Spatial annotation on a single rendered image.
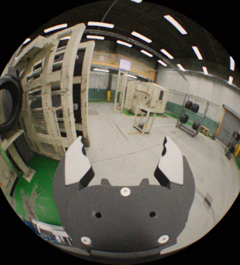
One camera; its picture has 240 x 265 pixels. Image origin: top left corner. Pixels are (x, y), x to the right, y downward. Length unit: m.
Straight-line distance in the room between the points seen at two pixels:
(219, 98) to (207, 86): 1.91
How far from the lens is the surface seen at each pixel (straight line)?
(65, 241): 0.57
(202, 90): 10.75
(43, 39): 1.12
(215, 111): 10.25
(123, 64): 4.28
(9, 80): 1.10
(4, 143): 1.07
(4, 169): 1.82
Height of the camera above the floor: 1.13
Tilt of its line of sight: 28 degrees down
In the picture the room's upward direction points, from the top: 9 degrees clockwise
